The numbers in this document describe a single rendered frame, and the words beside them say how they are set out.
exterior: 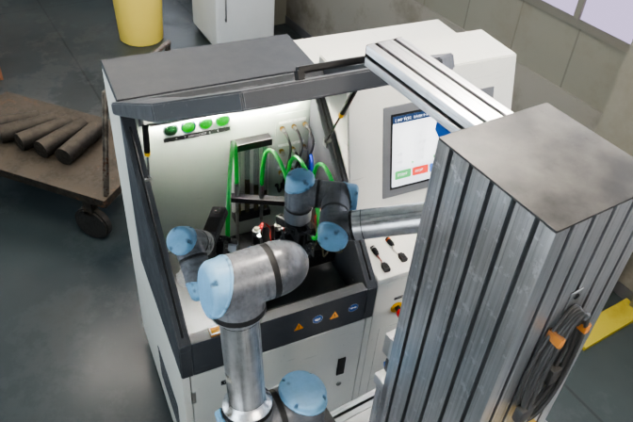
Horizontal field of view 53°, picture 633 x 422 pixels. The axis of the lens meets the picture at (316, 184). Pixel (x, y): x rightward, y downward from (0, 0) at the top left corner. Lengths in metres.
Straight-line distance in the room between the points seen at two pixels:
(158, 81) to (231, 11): 3.29
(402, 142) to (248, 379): 1.15
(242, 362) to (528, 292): 0.66
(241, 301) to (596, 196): 0.67
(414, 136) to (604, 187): 1.36
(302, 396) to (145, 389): 1.65
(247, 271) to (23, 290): 2.51
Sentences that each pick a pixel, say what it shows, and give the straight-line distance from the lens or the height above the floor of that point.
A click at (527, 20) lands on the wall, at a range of 3.89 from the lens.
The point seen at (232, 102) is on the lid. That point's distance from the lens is 1.24.
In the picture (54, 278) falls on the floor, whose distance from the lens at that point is 3.70.
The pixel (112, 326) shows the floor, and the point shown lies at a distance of 3.40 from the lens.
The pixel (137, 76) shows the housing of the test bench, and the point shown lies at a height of 1.50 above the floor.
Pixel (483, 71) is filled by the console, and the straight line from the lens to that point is 2.42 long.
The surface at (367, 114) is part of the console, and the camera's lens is 2.19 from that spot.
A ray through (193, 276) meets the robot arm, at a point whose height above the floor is 1.38.
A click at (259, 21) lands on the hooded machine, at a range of 5.60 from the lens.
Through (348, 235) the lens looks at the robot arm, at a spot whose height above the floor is 1.52.
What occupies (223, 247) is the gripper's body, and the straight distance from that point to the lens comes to 1.85.
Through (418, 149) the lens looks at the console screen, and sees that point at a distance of 2.35.
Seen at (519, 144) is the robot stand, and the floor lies 2.03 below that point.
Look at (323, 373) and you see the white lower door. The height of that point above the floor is 0.54.
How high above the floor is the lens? 2.59
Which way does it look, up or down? 38 degrees down
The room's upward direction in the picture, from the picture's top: 5 degrees clockwise
